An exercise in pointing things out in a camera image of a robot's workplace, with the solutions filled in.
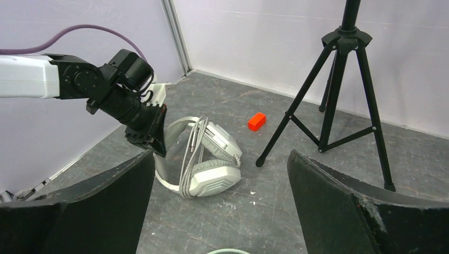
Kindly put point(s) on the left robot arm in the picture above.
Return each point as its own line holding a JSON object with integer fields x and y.
{"x": 121, "y": 88}

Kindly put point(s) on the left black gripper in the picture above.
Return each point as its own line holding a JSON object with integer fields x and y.
{"x": 147, "y": 130}

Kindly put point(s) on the red small block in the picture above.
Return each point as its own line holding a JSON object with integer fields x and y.
{"x": 256, "y": 122}

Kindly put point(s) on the white grey headphones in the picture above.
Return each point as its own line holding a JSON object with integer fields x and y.
{"x": 211, "y": 161}

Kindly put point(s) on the green headphones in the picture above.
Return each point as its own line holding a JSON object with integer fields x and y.
{"x": 228, "y": 250}

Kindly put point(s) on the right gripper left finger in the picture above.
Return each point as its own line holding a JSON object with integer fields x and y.
{"x": 102, "y": 214}

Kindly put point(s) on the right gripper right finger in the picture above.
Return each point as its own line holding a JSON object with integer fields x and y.
{"x": 341, "y": 214}

